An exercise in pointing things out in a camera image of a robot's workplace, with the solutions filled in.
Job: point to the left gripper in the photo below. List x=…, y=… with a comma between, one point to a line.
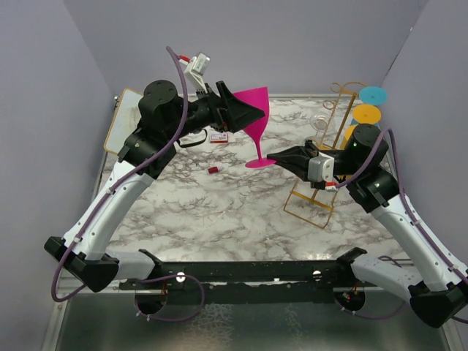
x=239, y=115

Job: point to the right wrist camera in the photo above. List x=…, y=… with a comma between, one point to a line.
x=321, y=172

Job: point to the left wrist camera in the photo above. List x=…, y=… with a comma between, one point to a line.
x=195, y=68

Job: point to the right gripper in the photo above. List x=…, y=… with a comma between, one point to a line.
x=289, y=157

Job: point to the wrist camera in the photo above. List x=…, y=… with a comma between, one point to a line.
x=321, y=172
x=195, y=68

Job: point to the blue plastic wine glass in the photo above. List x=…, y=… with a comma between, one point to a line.
x=372, y=95

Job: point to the pink plastic wine glass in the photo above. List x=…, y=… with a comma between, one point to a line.
x=259, y=98

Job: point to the small red white box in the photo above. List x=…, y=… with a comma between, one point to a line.
x=217, y=137

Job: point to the yellow wine glass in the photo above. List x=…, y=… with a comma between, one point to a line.
x=347, y=135
x=366, y=114

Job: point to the black base crossbar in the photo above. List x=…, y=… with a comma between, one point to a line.
x=247, y=282

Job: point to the front yellow wine glass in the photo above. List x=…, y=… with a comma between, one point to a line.
x=347, y=135

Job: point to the rear yellow wine glass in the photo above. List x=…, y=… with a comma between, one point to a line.
x=366, y=114

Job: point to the gold wire glass rack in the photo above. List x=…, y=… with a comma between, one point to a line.
x=316, y=206

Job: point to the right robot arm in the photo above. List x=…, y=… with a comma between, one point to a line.
x=438, y=291

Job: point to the clear wine glass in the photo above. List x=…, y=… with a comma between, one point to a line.
x=322, y=123

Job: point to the small framed whiteboard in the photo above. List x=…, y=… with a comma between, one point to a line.
x=125, y=119

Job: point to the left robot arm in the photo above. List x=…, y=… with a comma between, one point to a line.
x=165, y=118

